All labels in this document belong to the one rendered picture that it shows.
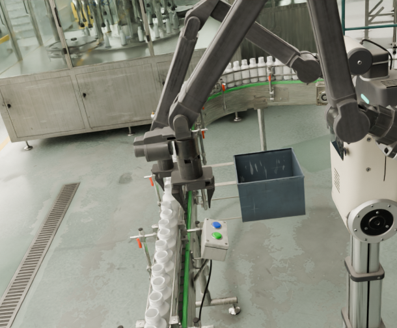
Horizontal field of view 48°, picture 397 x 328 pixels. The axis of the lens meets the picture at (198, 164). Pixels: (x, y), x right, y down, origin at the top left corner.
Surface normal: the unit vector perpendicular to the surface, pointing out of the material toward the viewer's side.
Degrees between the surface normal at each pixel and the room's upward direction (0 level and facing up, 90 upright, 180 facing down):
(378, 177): 101
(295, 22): 90
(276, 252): 0
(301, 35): 90
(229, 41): 91
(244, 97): 89
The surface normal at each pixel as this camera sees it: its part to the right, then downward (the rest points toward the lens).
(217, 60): -0.05, 0.43
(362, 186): -0.06, 0.62
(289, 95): -0.31, 0.48
